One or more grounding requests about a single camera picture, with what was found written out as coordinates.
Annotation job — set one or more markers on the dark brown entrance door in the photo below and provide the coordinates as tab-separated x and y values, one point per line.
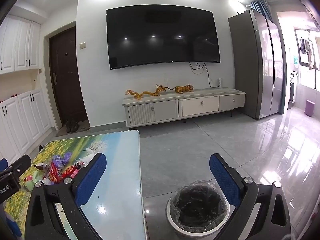
68	80

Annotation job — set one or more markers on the white bin with black bag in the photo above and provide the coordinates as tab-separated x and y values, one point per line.
197	210

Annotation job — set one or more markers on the white lower shoe cabinet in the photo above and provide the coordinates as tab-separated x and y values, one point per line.
25	120

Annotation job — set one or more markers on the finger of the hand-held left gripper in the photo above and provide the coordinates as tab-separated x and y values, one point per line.
18	165
2	164

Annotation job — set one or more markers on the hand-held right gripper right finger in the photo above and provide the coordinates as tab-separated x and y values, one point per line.
225	180

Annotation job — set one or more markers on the clear wrapper with red print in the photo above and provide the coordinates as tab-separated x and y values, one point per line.
28	179

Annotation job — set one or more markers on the brown snack bag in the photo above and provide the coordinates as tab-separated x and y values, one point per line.
40	166

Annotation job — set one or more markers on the golden dragon figurine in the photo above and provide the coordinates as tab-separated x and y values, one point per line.
143	93

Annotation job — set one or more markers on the white washing machine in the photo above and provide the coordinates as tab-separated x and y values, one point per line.
293	90

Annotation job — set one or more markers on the hanging clothes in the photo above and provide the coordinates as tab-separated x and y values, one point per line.
306	48

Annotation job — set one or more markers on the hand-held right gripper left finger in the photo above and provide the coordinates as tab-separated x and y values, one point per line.
92	177

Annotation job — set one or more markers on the purple foil wrapper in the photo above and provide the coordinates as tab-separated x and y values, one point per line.
62	160

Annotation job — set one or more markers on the brown door mat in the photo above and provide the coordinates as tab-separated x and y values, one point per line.
82	128

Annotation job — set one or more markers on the red snack packet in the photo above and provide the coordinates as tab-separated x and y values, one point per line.
72	172
53	173

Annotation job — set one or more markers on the black wall television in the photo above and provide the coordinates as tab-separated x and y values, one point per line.
162	35

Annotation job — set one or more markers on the beige wall switch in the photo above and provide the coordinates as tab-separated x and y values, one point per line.
82	45

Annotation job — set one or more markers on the white upper wall cabinet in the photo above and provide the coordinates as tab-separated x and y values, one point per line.
17	45

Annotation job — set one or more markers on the white power strip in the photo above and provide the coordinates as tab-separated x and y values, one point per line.
220	83

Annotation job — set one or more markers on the purple stool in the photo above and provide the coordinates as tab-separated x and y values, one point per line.
310	108

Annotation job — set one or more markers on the grey double-door refrigerator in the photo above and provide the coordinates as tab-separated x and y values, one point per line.
252	67

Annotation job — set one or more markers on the blue curtain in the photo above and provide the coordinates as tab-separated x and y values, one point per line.
262	7

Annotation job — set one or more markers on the brown shoe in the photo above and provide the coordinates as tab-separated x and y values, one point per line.
75	127
68	127

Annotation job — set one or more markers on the golden tiger figurine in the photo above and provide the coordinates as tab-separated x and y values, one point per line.
183	89

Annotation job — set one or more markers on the balcony window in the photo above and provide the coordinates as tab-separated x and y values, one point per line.
308	77

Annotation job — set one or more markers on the green plastic bag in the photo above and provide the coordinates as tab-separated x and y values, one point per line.
32	185

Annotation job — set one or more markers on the clear plastic bag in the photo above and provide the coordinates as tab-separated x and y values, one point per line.
47	181

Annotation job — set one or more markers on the white tissue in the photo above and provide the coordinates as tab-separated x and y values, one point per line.
86	158

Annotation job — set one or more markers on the white television cabinet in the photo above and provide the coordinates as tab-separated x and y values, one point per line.
175	107

